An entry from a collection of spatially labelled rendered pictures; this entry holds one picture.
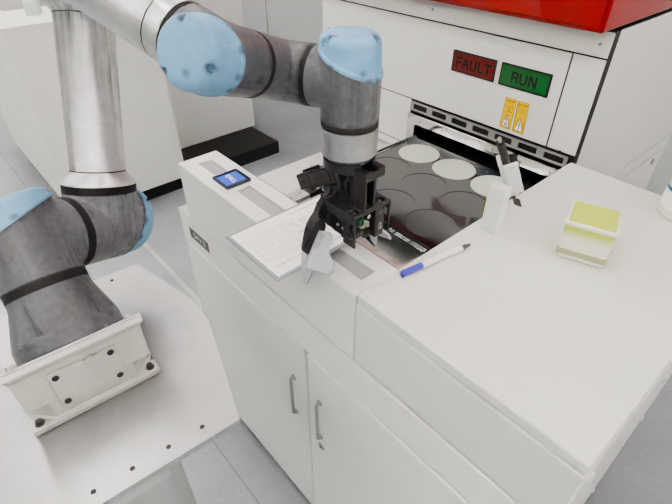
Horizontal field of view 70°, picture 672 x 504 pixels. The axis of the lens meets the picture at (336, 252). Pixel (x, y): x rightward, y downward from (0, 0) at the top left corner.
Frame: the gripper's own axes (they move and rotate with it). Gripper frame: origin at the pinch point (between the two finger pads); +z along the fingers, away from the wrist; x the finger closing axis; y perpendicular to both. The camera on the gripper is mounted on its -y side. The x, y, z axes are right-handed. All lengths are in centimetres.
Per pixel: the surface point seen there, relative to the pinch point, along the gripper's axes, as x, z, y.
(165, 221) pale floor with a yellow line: 32, 94, -173
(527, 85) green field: 57, -15, -5
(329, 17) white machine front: 58, -18, -69
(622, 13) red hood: 59, -31, 9
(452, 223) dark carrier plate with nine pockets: 28.7, 4.5, 1.6
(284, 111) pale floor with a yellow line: 170, 94, -254
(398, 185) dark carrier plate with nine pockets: 31.6, 4.4, -15.5
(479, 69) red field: 57, -15, -17
